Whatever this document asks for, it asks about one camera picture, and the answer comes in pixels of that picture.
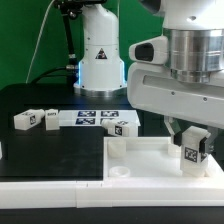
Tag black cable bundle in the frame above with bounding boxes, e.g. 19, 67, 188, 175
30, 65, 75, 84

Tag white front fence bar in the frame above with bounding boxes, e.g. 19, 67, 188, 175
0, 178, 224, 209

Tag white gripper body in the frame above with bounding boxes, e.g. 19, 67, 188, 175
127, 62, 224, 129

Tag white square tabletop part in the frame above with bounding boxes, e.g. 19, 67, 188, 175
101, 136, 224, 183

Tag white cable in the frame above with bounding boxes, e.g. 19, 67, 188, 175
25, 0, 56, 84

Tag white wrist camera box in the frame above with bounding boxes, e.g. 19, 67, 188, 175
129, 36, 168, 65

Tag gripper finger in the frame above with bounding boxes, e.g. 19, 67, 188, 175
164, 116, 182, 146
200, 127, 220, 154

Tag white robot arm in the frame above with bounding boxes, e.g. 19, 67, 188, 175
127, 0, 224, 153

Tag white tag base sheet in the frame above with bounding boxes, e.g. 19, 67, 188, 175
59, 110, 140, 126

